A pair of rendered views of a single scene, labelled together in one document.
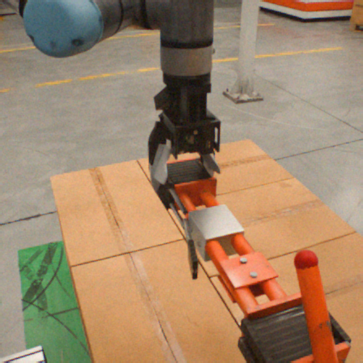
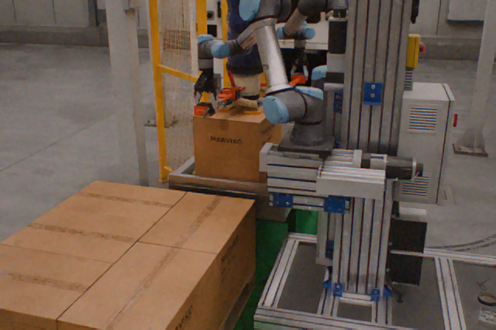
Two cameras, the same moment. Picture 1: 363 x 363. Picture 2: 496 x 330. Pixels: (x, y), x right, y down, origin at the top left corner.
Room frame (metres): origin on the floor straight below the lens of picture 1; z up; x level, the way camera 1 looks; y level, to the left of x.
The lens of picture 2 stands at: (2.43, 1.71, 1.73)
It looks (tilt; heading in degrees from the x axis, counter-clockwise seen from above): 20 degrees down; 218
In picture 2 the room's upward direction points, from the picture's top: straight up
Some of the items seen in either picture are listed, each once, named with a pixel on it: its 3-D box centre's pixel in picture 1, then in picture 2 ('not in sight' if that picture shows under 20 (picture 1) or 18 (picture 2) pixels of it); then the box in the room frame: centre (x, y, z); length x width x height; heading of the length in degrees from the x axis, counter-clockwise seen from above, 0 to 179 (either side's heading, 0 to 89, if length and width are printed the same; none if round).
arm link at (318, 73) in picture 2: not in sight; (324, 79); (0.16, 0.40, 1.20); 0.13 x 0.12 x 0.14; 145
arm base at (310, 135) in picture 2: not in sight; (308, 129); (0.61, 0.60, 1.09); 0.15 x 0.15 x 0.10
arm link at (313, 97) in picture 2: not in sight; (308, 103); (0.62, 0.60, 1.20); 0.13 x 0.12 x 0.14; 164
